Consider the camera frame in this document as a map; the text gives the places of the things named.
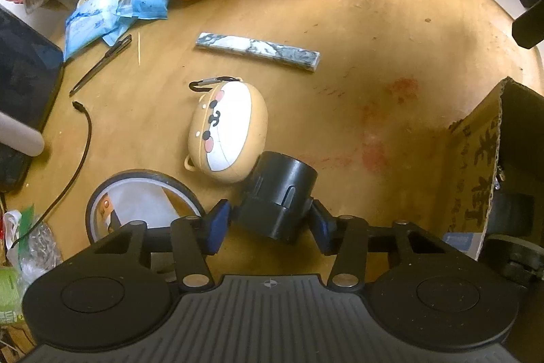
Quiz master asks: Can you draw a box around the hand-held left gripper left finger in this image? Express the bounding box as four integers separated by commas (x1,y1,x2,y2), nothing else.
64,199,233,291

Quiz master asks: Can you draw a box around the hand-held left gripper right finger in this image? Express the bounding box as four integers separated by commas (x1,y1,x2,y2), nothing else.
310,199,473,290

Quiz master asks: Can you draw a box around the black cylindrical adapter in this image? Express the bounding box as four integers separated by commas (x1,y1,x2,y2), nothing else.
236,150,319,245

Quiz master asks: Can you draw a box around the brown cardboard box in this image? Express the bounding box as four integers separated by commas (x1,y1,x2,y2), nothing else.
448,76,544,262

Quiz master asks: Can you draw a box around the tan cartoon earbuds case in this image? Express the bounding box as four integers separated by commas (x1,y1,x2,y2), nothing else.
184,76,268,186

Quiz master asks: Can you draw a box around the marbled blue white bar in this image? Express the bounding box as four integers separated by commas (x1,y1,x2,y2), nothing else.
195,31,321,73

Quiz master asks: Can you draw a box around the dark round object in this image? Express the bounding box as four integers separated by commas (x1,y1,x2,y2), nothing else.
485,193,544,292

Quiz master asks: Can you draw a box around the black pen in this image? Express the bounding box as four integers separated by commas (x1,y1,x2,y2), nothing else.
69,34,132,97

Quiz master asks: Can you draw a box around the dark air fryer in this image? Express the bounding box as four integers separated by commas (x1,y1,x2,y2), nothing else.
0,6,65,194

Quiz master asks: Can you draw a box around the black angular object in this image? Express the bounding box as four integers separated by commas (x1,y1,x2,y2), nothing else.
512,0,544,49

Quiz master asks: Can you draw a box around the thin black cable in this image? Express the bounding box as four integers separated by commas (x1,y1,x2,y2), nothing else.
8,101,93,250

